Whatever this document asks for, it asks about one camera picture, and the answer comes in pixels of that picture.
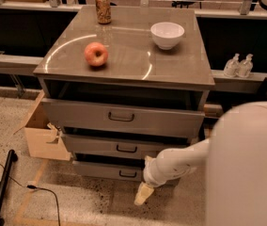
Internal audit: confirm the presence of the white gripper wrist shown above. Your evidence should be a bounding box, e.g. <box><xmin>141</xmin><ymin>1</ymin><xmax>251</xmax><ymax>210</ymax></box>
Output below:
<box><xmin>134</xmin><ymin>155</ymin><xmax>166</xmax><ymax>206</ymax></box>

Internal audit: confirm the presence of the grey bottom drawer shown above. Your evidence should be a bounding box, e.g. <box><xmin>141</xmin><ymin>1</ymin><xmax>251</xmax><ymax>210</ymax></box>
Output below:
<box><xmin>72</xmin><ymin>161</ymin><xmax>143</xmax><ymax>181</ymax></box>

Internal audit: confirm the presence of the grey drawer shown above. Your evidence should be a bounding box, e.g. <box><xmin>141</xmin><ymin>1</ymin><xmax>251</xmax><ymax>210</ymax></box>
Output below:
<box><xmin>72</xmin><ymin>161</ymin><xmax>143</xmax><ymax>181</ymax></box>
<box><xmin>41</xmin><ymin>98</ymin><xmax>204</xmax><ymax>139</ymax></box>
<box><xmin>62</xmin><ymin>134</ymin><xmax>187</xmax><ymax>159</ymax></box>

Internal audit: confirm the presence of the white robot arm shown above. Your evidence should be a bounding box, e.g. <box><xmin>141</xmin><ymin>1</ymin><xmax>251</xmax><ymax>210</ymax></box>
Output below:
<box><xmin>134</xmin><ymin>102</ymin><xmax>267</xmax><ymax>226</ymax></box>

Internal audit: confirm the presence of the grey middle drawer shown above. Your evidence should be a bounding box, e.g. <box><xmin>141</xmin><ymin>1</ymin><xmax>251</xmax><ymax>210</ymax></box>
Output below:
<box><xmin>62</xmin><ymin>134</ymin><xmax>187</xmax><ymax>159</ymax></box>

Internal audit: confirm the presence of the grey drawer cabinet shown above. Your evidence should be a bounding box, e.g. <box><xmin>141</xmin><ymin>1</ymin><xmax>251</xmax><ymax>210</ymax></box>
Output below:
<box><xmin>34</xmin><ymin>6</ymin><xmax>214</xmax><ymax>169</ymax></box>

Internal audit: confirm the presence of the grey top drawer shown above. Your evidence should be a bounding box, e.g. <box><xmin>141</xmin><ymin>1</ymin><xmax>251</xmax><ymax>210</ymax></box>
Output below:
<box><xmin>41</xmin><ymin>98</ymin><xmax>204</xmax><ymax>139</ymax></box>

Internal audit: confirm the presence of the cardboard box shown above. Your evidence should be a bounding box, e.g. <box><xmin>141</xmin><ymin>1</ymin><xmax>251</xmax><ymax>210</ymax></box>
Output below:
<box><xmin>16</xmin><ymin>91</ymin><xmax>71</xmax><ymax>161</ymax></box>

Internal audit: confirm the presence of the red apple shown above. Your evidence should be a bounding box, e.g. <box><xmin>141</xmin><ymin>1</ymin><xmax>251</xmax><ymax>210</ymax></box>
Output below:
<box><xmin>84</xmin><ymin>42</ymin><xmax>108</xmax><ymax>67</ymax></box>

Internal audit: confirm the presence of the clear pump bottle left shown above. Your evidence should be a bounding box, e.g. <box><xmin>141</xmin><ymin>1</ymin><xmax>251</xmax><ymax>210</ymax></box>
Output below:
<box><xmin>223</xmin><ymin>54</ymin><xmax>239</xmax><ymax>77</ymax></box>

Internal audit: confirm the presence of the clear pump bottle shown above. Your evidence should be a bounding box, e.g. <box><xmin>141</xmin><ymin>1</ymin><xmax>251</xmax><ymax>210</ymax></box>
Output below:
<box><xmin>236</xmin><ymin>54</ymin><xmax>253</xmax><ymax>78</ymax></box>
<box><xmin>223</xmin><ymin>54</ymin><xmax>239</xmax><ymax>77</ymax></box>

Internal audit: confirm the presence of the black stand leg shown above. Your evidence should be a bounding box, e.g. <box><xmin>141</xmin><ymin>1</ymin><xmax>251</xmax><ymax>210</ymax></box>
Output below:
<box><xmin>0</xmin><ymin>150</ymin><xmax>18</xmax><ymax>226</ymax></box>

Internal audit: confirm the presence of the white bowl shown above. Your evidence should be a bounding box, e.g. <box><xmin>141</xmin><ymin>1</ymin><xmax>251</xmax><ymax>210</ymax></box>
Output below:
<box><xmin>150</xmin><ymin>22</ymin><xmax>185</xmax><ymax>50</ymax></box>

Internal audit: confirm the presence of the clear pump bottle right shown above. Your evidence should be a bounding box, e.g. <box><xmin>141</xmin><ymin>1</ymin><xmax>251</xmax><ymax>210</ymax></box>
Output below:
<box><xmin>236</xmin><ymin>54</ymin><xmax>253</xmax><ymax>78</ymax></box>

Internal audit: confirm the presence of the patterned drink can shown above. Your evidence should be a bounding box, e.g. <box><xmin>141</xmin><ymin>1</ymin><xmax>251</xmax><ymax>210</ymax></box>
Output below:
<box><xmin>95</xmin><ymin>0</ymin><xmax>112</xmax><ymax>24</ymax></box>

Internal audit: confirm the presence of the black floor cable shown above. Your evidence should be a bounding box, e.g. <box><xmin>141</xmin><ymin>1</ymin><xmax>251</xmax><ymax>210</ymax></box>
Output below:
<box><xmin>0</xmin><ymin>150</ymin><xmax>62</xmax><ymax>226</ymax></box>

